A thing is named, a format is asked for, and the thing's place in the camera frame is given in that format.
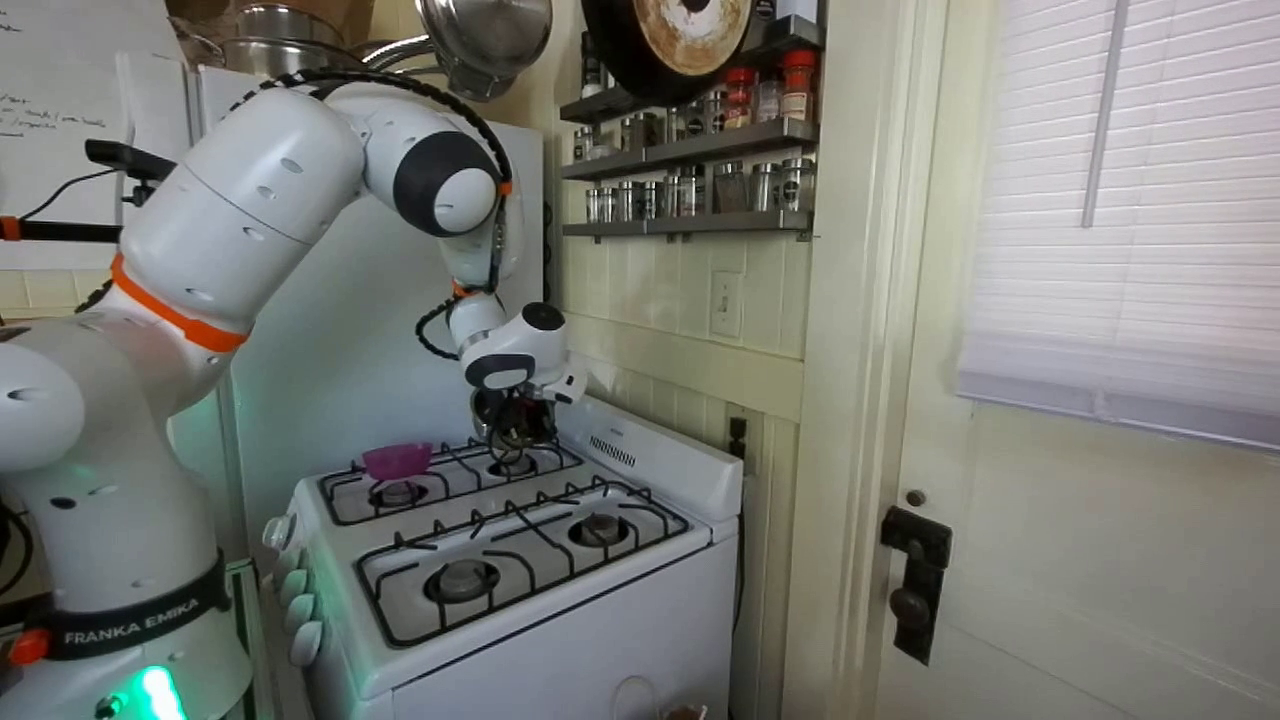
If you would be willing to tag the small round door knob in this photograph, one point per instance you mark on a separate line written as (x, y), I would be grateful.
(913, 499)

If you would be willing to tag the white gas stove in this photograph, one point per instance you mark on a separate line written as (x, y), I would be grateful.
(560, 625)

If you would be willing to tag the grey blind wand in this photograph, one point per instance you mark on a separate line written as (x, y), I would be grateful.
(1101, 135)

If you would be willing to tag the purple bowl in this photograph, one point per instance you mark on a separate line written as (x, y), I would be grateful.
(399, 462)

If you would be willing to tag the hanging steel bowl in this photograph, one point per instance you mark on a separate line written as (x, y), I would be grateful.
(483, 33)

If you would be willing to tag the black stove grate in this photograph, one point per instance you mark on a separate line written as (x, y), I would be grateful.
(454, 477)
(523, 546)

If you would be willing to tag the white wall switch plate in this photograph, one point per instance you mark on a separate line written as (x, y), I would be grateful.
(726, 307)

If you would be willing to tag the black frying pan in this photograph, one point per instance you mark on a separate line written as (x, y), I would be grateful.
(682, 33)

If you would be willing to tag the black power plug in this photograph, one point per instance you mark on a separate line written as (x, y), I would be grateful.
(739, 439)

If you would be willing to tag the white door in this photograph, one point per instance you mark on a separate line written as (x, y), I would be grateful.
(1065, 572)

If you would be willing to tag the whiteboard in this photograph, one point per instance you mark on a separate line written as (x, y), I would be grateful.
(66, 82)

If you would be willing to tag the large steel stockpot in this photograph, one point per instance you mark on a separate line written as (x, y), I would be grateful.
(280, 42)

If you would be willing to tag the black door lock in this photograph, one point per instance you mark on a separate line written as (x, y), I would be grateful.
(917, 587)

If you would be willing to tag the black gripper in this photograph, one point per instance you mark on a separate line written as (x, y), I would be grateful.
(523, 409)

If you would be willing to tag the black camera clamp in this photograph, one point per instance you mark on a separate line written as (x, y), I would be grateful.
(135, 160)

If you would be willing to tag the red spice jar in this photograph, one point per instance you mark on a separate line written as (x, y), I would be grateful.
(740, 101)
(797, 87)

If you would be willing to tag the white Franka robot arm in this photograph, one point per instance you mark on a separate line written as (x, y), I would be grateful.
(226, 225)

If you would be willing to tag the white window blinds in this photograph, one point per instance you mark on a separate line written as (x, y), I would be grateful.
(1133, 203)

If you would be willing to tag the round gas burner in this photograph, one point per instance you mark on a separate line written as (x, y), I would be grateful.
(602, 530)
(403, 493)
(462, 583)
(512, 471)

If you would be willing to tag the white stove knob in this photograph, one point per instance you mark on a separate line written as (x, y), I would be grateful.
(303, 612)
(295, 587)
(278, 530)
(309, 640)

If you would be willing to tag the metal spice rack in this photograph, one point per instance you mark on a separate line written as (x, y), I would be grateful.
(694, 147)

